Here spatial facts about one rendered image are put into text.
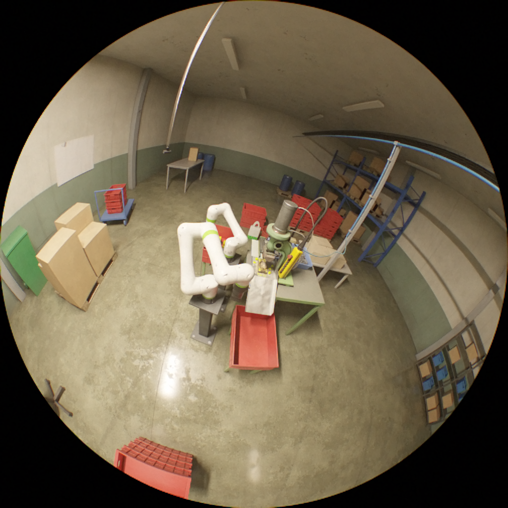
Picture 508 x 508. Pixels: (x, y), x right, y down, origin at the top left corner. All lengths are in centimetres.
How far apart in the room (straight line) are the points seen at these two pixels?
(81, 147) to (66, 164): 55
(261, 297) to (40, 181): 449
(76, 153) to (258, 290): 469
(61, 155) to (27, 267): 224
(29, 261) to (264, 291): 378
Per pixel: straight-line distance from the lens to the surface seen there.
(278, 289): 162
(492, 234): 592
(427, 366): 553
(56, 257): 228
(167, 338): 224
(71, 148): 458
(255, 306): 154
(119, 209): 409
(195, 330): 223
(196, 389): 211
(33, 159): 419
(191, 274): 116
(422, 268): 600
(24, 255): 353
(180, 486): 196
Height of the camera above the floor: 211
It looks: 38 degrees down
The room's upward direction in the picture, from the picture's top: 21 degrees clockwise
